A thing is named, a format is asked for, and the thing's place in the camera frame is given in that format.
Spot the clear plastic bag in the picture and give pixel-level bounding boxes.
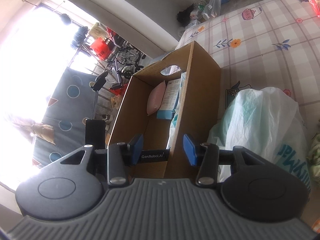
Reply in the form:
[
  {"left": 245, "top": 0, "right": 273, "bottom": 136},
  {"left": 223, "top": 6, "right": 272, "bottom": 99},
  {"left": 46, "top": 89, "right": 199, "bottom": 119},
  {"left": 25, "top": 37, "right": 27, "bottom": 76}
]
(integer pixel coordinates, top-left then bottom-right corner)
[{"left": 202, "top": 0, "right": 223, "bottom": 20}]

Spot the black cloth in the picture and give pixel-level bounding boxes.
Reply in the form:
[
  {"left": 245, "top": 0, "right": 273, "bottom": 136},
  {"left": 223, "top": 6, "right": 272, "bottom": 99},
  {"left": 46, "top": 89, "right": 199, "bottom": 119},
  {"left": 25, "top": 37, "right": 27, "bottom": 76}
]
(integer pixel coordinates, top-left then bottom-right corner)
[{"left": 177, "top": 10, "right": 193, "bottom": 27}]

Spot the green scrunchie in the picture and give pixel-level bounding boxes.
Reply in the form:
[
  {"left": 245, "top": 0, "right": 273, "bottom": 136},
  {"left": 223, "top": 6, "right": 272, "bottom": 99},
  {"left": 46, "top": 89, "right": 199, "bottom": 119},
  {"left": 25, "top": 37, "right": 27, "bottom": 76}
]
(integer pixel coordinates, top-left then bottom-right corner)
[{"left": 306, "top": 132, "right": 320, "bottom": 163}]

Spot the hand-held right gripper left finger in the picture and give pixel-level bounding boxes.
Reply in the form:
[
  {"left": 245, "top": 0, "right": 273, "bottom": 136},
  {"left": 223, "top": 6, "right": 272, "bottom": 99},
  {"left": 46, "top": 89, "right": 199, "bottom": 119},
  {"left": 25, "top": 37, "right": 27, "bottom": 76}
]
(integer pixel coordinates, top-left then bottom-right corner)
[{"left": 46, "top": 133, "right": 145, "bottom": 187}]

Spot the printed bed sheet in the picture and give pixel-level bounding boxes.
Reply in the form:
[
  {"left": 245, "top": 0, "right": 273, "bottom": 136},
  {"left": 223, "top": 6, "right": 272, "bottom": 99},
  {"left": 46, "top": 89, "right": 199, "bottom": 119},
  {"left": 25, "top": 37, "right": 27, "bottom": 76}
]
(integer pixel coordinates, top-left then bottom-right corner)
[{"left": 175, "top": 0, "right": 320, "bottom": 230}]

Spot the brown cardboard box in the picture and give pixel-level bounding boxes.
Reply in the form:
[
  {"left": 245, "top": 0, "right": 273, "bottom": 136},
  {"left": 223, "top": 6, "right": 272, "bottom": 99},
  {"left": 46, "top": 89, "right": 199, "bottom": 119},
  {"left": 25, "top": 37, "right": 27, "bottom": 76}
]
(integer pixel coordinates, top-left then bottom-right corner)
[{"left": 106, "top": 41, "right": 222, "bottom": 180}]

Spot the white printed tissue packet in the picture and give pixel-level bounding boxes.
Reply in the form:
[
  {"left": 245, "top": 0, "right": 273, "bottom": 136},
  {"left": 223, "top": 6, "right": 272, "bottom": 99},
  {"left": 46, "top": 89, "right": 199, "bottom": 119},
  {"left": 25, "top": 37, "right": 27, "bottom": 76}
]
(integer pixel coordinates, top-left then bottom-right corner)
[{"left": 167, "top": 71, "right": 188, "bottom": 151}]

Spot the grey panel with circles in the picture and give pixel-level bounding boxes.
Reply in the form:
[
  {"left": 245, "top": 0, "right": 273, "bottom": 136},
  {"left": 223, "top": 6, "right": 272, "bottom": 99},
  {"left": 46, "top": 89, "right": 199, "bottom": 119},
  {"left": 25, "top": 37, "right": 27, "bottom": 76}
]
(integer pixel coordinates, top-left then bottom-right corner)
[{"left": 32, "top": 67, "right": 125, "bottom": 167}]

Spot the white plastic bag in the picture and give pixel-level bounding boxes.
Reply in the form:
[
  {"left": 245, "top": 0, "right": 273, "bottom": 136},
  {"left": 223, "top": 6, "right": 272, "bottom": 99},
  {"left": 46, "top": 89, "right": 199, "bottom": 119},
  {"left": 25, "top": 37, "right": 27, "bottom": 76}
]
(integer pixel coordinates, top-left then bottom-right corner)
[{"left": 207, "top": 86, "right": 312, "bottom": 198}]

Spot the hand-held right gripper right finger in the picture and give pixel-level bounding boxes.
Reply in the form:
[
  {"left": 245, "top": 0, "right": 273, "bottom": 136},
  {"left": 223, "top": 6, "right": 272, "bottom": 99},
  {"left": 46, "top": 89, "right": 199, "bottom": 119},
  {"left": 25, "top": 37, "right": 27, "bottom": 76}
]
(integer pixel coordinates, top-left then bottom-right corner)
[{"left": 183, "top": 133, "right": 272, "bottom": 187}]

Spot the black padded stand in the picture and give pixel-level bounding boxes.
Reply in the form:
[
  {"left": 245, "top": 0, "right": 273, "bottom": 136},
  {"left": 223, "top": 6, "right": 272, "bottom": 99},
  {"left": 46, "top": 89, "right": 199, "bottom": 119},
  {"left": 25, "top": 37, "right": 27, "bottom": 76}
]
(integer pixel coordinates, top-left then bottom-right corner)
[{"left": 90, "top": 71, "right": 109, "bottom": 120}]

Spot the pink dotted pad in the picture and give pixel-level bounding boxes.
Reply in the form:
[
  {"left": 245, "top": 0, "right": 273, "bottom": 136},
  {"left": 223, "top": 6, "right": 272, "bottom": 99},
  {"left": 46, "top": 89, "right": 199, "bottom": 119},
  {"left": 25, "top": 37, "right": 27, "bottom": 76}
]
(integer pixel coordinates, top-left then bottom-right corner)
[{"left": 147, "top": 80, "right": 167, "bottom": 117}]

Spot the wheelchair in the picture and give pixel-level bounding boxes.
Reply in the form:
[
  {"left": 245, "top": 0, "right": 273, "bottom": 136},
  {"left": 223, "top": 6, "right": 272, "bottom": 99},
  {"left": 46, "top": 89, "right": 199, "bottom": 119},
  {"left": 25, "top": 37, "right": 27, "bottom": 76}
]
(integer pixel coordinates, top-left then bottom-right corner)
[{"left": 105, "top": 40, "right": 146, "bottom": 86}]

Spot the orange red bag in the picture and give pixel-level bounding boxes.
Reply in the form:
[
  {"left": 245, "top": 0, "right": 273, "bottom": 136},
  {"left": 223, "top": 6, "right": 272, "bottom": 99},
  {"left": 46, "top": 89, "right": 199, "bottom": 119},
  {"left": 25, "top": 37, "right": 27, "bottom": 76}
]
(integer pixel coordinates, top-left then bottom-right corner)
[{"left": 90, "top": 37, "right": 112, "bottom": 60}]

